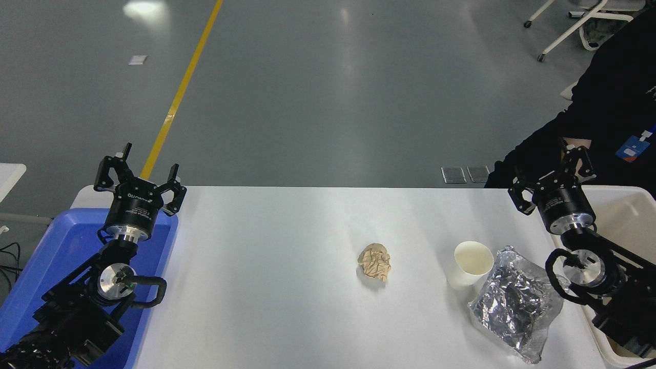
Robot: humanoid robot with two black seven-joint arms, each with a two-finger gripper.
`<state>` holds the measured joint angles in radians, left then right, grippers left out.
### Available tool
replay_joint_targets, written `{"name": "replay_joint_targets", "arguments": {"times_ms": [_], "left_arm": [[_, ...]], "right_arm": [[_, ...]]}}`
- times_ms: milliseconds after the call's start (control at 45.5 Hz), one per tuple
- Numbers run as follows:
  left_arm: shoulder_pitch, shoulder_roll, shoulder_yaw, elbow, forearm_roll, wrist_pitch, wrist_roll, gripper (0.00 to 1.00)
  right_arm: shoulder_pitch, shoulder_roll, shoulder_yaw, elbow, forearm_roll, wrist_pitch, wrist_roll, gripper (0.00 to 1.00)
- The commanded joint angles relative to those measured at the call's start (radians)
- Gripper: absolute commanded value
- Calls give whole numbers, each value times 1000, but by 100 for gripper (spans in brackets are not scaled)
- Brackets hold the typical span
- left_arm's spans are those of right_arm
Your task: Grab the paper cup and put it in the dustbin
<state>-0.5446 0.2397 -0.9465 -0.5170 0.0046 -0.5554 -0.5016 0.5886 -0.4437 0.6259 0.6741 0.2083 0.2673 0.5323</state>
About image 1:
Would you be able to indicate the blue plastic tray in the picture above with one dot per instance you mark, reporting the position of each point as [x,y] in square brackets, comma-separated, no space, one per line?
[66,246]

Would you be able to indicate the person's hand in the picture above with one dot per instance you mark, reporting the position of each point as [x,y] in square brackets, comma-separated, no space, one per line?
[579,143]

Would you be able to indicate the small white table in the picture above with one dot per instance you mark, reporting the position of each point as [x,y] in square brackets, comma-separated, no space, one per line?
[9,179]

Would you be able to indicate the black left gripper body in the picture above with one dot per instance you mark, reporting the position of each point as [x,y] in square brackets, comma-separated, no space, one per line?
[134,207]

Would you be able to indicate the large pale plastic bin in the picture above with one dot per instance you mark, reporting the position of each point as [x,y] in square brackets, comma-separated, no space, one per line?
[625,215]

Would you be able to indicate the white wheeled chair frame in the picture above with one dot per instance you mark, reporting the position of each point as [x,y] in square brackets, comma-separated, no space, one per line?
[569,31]

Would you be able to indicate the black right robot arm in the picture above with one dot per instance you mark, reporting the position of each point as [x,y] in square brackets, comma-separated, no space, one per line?
[615,287]

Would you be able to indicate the crumpled tan paper ball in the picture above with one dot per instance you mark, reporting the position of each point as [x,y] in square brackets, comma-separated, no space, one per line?
[374,262]

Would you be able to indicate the white paper cup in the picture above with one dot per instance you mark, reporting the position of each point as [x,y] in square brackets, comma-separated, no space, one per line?
[469,264]

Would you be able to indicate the crumpled silver foil tray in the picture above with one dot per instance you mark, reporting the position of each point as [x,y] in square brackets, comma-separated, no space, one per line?
[512,302]

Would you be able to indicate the person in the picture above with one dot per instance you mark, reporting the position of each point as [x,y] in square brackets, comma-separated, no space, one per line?
[615,102]

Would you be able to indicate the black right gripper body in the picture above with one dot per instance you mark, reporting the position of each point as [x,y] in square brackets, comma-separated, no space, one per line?
[562,205]

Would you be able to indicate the metal floor plate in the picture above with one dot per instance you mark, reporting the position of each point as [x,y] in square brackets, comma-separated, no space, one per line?
[477,173]
[453,175]

